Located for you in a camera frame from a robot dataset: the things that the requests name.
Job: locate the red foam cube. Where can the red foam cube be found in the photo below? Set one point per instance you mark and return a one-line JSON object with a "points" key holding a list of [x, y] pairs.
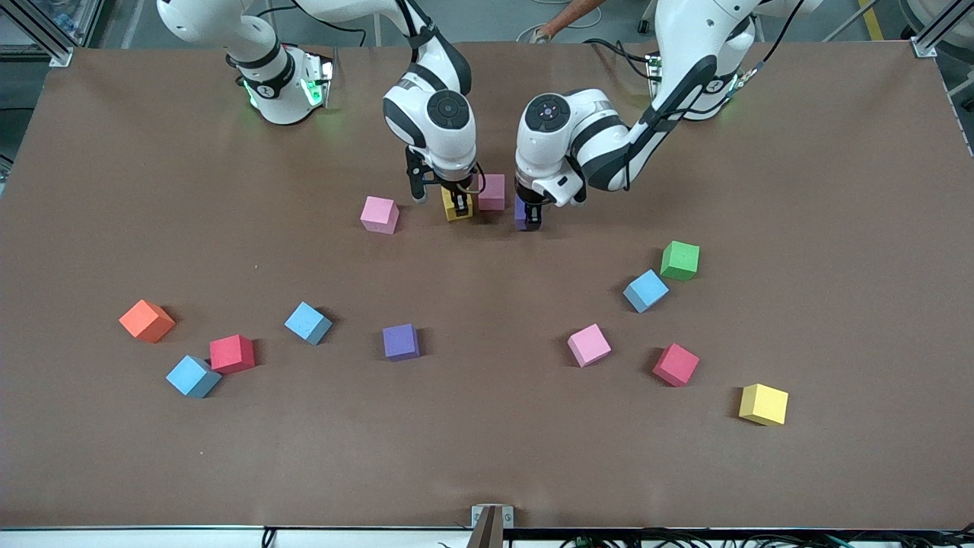
{"points": [[232, 354], [676, 364]]}

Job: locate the light blue foam cube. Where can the light blue foam cube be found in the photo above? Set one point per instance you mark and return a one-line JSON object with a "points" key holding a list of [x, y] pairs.
{"points": [[192, 375], [645, 291], [308, 323]]}

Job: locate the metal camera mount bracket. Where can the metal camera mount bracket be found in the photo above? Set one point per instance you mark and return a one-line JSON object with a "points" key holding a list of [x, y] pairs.
{"points": [[491, 525]]}

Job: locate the purple foam cube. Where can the purple foam cube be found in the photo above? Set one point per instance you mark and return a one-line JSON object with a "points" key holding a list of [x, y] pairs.
{"points": [[519, 217], [400, 342]]}

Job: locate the orange foam cube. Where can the orange foam cube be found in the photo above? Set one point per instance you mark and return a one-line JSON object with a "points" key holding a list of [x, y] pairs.
{"points": [[146, 321]]}

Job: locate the green foam cube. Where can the green foam cube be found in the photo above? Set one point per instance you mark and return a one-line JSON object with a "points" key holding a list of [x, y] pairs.
{"points": [[679, 260]]}

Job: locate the yellow foam cube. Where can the yellow foam cube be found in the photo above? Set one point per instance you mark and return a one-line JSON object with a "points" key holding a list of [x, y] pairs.
{"points": [[763, 403], [447, 209]]}

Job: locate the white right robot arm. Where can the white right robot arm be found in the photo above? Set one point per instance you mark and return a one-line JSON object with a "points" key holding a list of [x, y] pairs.
{"points": [[449, 152]]}

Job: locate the aluminium frame post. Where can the aluminium frame post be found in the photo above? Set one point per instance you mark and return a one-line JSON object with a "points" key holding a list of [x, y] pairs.
{"points": [[46, 42], [924, 46]]}

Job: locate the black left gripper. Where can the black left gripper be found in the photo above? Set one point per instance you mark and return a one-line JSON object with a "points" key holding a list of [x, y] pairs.
{"points": [[530, 204]]}

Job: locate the pink foam cube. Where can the pink foam cube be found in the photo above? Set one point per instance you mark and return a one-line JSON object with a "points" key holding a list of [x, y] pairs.
{"points": [[379, 214], [493, 194], [588, 345]]}

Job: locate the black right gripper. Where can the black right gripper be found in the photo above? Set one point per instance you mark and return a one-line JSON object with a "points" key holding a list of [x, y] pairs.
{"points": [[458, 191]]}

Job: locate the brown table mat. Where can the brown table mat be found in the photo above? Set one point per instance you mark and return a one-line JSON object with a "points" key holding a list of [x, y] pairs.
{"points": [[487, 441]]}

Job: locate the bare person hand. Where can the bare person hand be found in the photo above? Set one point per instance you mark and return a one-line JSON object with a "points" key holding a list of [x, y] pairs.
{"points": [[540, 34]]}

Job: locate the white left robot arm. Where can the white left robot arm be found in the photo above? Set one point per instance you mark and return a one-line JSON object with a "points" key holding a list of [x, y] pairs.
{"points": [[536, 156]]}

